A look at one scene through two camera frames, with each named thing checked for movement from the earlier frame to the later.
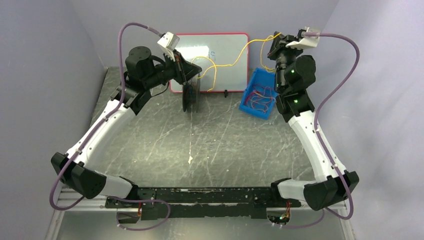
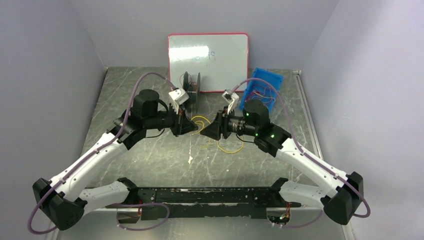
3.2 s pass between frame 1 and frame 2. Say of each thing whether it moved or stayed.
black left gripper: moved
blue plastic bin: stayed
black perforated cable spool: stayed
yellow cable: moved
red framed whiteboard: stayed
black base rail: stayed
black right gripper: moved
